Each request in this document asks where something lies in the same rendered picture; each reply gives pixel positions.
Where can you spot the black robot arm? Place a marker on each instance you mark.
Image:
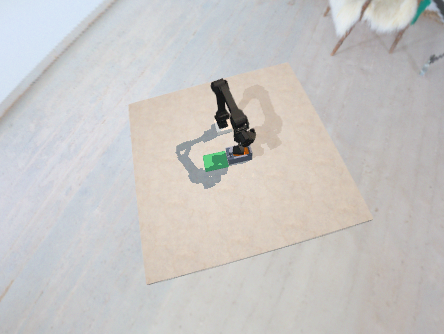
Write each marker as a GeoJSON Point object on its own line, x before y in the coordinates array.
{"type": "Point", "coordinates": [237, 117]}

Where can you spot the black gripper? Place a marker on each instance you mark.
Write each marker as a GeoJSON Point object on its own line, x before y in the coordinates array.
{"type": "Point", "coordinates": [239, 149]}

